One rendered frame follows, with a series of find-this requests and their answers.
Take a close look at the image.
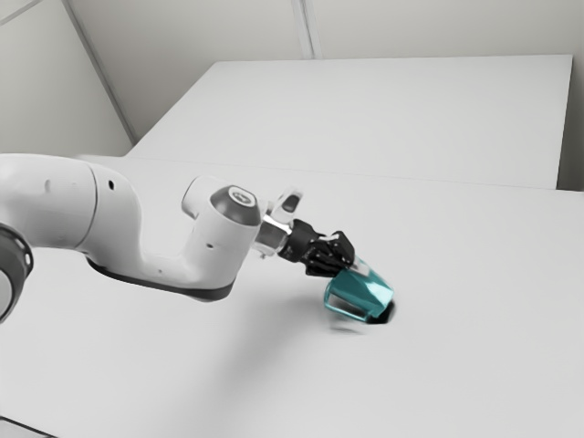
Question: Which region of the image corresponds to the teal faceted mug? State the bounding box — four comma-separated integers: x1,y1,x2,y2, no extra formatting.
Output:
322,255,395,323

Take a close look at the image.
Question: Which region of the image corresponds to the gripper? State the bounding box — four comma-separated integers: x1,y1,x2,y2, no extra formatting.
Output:
280,218,370,277

